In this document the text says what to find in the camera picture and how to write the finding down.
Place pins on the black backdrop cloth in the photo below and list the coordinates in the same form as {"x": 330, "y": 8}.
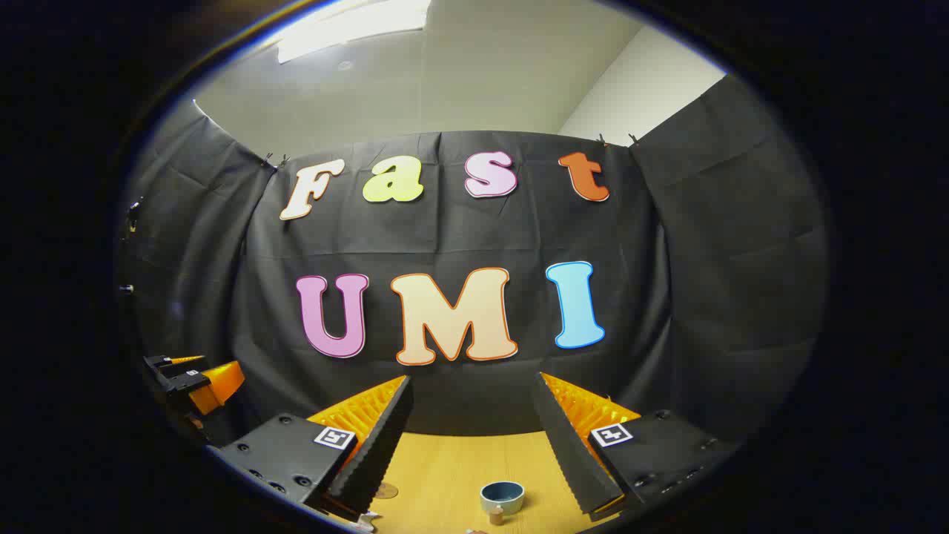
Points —
{"x": 445, "y": 237}

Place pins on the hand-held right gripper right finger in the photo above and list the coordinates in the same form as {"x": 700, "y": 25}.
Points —
{"x": 567, "y": 452}

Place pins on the ceiling light panel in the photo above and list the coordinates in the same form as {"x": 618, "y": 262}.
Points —
{"x": 348, "y": 26}

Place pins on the wooden desktop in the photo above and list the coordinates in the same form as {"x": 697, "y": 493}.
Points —
{"x": 445, "y": 467}

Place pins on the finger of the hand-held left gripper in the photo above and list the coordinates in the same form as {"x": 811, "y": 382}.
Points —
{"x": 167, "y": 361}
{"x": 219, "y": 386}

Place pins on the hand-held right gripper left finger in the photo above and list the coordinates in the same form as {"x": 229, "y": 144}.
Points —
{"x": 378, "y": 452}

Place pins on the round brown coaster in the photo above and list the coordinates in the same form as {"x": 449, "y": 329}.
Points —
{"x": 385, "y": 490}

